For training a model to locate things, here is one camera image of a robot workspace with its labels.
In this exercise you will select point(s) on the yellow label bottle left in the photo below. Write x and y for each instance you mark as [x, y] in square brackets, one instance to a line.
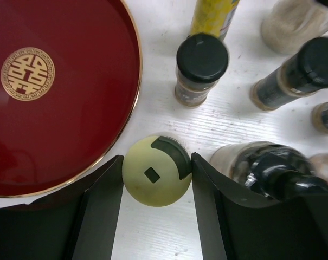
[213, 17]

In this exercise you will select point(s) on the rear black knob jar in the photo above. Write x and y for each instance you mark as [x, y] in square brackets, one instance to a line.
[290, 24]

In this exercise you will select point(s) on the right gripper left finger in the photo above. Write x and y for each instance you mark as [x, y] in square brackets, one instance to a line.
[76, 222]

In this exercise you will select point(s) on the black cap spice right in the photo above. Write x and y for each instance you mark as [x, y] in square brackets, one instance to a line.
[319, 117]

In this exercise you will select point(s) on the black cap spice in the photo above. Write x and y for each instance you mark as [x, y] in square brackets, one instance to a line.
[202, 59]
[302, 75]
[319, 117]

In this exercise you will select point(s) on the black knob glass jar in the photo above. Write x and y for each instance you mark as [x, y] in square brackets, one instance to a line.
[272, 170]

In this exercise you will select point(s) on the black cap spice middle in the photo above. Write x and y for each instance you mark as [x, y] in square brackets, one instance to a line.
[302, 75]

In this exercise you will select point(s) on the black cap spice left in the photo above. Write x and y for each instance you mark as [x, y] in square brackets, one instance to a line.
[202, 59]

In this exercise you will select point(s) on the red round tray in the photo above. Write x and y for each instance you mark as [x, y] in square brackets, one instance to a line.
[70, 74]

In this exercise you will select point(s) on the yellow cap spice jar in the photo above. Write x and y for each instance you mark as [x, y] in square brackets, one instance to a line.
[156, 171]

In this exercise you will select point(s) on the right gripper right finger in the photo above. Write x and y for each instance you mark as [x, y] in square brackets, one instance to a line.
[237, 223]

